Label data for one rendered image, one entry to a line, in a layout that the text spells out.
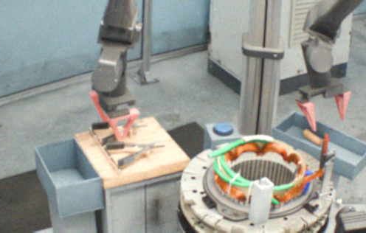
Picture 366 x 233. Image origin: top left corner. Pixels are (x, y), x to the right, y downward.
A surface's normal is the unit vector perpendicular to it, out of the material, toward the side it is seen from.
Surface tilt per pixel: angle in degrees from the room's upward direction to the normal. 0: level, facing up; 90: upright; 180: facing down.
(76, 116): 0
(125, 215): 90
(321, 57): 74
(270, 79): 90
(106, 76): 90
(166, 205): 90
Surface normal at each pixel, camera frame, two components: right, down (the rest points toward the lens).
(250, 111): -0.09, 0.51
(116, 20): -0.16, 0.83
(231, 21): -0.85, 0.25
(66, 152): 0.45, 0.47
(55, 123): 0.04, -0.85
